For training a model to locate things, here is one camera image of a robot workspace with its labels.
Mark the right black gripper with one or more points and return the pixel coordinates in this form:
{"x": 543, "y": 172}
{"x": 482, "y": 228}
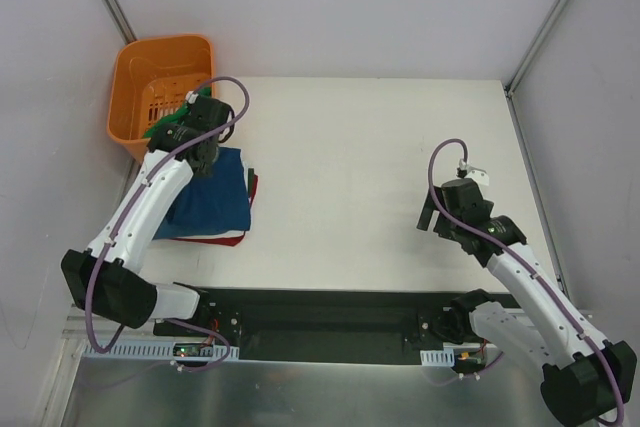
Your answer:
{"x": 427, "y": 214}

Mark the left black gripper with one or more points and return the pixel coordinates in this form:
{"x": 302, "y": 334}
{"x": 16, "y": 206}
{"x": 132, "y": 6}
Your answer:
{"x": 203, "y": 159}

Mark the dark blue t shirt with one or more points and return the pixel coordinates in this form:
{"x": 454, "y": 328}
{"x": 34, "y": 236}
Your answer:
{"x": 216, "y": 204}

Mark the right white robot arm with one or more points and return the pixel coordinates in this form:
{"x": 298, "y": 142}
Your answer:
{"x": 582, "y": 375}

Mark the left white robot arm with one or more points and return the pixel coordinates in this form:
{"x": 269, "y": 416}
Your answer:
{"x": 106, "y": 275}

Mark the orange plastic basket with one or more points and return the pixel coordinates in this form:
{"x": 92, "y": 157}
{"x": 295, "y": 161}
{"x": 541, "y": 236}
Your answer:
{"x": 151, "y": 79}

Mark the folded green t shirt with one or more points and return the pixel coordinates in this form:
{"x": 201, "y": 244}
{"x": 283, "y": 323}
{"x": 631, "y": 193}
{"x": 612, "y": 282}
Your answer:
{"x": 249, "y": 180}

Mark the folded light blue t shirt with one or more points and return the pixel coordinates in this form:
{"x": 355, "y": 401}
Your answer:
{"x": 165, "y": 231}

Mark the folded white t shirt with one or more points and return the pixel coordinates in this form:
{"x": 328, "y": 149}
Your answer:
{"x": 217, "y": 210}

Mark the folded red t shirt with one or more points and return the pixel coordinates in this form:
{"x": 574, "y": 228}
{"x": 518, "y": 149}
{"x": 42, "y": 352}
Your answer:
{"x": 227, "y": 239}

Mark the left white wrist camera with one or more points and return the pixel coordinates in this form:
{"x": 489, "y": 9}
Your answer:
{"x": 192, "y": 95}

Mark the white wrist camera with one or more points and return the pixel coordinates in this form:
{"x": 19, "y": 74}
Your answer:
{"x": 478, "y": 175}
{"x": 192, "y": 95}

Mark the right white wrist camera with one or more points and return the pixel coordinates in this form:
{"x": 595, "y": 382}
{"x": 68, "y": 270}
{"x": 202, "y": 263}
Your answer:
{"x": 478, "y": 175}

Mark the right slotted cable duct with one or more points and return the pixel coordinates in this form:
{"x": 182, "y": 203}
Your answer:
{"x": 438, "y": 358}

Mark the slotted cable duct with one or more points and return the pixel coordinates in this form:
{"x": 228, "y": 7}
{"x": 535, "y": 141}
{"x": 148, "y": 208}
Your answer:
{"x": 165, "y": 350}
{"x": 438, "y": 358}

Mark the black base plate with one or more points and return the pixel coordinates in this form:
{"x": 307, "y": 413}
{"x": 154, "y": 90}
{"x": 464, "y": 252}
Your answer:
{"x": 352, "y": 327}

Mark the left slotted cable duct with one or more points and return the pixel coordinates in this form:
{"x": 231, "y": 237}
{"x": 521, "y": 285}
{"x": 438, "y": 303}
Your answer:
{"x": 165, "y": 350}

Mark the aluminium rail frame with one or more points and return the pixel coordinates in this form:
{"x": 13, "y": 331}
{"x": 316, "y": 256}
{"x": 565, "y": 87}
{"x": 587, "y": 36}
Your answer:
{"x": 104, "y": 329}

